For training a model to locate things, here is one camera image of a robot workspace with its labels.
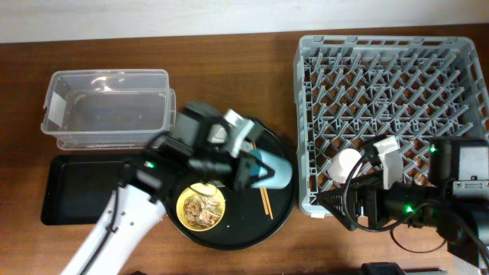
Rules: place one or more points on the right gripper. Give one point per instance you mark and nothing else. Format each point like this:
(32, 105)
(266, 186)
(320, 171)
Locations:
(371, 186)

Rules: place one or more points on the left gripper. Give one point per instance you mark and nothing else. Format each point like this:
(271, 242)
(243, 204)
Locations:
(244, 179)

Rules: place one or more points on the blue cup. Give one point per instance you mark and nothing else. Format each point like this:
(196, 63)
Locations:
(283, 173)

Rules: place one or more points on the pink cup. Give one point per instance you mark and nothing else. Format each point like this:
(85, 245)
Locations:
(342, 164)

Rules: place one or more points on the yellow bowl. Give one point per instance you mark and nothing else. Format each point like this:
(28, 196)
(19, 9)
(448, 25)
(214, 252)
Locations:
(204, 189)

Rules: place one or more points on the food scraps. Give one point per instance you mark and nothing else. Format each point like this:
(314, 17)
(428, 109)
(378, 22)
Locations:
(202, 212)

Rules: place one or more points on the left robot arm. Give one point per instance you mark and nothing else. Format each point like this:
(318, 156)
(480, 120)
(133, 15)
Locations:
(139, 200)

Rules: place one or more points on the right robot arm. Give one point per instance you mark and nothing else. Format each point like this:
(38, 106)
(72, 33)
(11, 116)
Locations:
(455, 202)

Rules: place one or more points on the grey dishwasher rack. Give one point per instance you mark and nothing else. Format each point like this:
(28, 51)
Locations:
(348, 89)

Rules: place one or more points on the right wooden chopstick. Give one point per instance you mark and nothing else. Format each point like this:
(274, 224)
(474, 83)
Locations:
(269, 206)

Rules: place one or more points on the wooden chopstick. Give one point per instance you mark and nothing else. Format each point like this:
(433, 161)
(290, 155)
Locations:
(263, 197)
(269, 206)

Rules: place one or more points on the left wooden chopstick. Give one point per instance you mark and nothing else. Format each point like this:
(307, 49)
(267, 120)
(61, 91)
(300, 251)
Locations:
(263, 197)

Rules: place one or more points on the round black serving tray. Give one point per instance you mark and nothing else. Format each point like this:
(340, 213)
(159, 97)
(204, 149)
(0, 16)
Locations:
(244, 223)

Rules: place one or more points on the clear plastic storage bin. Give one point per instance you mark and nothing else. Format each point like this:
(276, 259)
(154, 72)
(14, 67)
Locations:
(108, 109)

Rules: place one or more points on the black rectangular tray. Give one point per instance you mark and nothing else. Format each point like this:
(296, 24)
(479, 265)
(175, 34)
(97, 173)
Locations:
(79, 187)

